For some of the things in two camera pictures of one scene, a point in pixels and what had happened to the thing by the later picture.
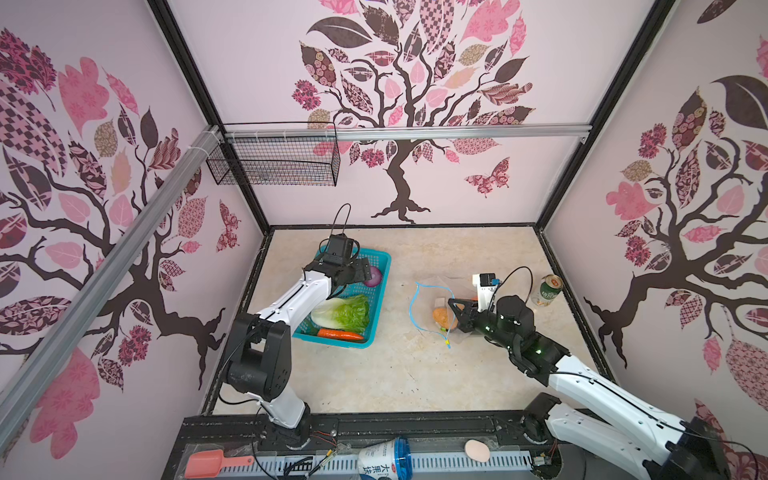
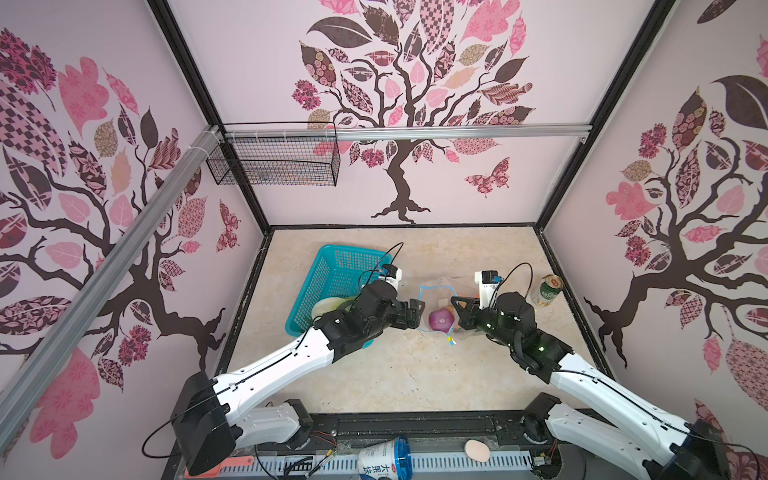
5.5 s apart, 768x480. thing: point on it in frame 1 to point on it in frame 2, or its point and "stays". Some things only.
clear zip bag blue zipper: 431,310 stays
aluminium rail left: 27,372 stays
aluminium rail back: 321,130 stays
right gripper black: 467,315 stays
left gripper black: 361,268 to 413,313
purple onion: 376,277 to 441,319
